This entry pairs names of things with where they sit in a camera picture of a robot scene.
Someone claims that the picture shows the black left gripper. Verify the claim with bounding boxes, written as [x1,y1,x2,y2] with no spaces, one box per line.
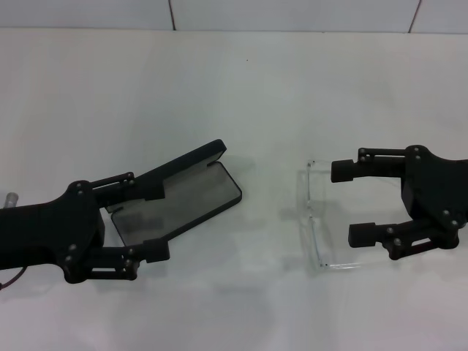
[0,172,172,283]

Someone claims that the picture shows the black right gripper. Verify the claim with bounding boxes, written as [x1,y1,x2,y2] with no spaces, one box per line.
[331,145,468,260]

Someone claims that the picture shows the black glasses case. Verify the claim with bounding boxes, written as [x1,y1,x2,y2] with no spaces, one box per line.
[105,138,243,246]

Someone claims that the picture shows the clear white glasses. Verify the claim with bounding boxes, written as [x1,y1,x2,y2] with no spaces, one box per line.
[298,158,403,273]

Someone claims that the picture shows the left wrist cable with plug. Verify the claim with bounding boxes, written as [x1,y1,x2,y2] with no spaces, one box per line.
[0,268,26,290]

